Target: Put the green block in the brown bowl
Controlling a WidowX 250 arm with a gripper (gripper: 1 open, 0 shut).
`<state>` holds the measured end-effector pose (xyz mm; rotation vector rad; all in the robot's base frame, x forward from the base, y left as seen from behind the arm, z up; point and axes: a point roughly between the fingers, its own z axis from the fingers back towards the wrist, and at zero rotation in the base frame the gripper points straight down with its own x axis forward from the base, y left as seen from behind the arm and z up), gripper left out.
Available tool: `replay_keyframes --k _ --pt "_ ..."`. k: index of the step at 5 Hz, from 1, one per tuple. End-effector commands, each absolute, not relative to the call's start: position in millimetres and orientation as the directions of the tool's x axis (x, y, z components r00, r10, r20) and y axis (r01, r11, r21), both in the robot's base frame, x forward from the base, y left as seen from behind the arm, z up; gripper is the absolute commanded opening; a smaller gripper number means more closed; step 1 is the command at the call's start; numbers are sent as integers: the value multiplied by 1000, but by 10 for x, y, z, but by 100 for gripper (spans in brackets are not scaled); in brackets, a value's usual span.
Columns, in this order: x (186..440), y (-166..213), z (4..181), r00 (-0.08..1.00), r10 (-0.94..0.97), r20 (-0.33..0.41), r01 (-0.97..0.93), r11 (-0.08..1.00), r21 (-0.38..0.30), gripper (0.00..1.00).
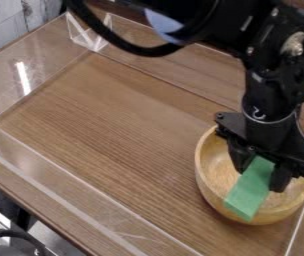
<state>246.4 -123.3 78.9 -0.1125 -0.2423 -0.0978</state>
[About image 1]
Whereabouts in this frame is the clear acrylic corner bracket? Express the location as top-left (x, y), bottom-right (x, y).
top-left (65, 12), bottom-right (108, 53)

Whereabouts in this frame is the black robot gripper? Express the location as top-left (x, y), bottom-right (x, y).
top-left (215, 112), bottom-right (304, 193)

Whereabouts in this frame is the brown wooden bowl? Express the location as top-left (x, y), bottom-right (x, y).
top-left (195, 127), bottom-right (304, 225)

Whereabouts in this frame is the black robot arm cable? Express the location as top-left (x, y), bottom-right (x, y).
top-left (63, 0), bottom-right (223, 58)

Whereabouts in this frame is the green rectangular block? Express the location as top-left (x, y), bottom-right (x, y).
top-left (224, 156), bottom-right (275, 222)

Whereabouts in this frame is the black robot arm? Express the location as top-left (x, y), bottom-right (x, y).
top-left (143, 0), bottom-right (304, 192)

